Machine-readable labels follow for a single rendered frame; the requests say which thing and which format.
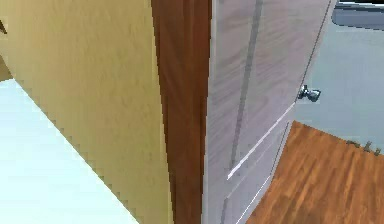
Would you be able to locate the grey wooden room door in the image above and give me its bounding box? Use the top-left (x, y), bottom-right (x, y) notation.
top-left (201, 0), bottom-right (338, 224)

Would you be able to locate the silver door handle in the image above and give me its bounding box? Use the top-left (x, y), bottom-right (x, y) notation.
top-left (297, 84), bottom-right (322, 103)

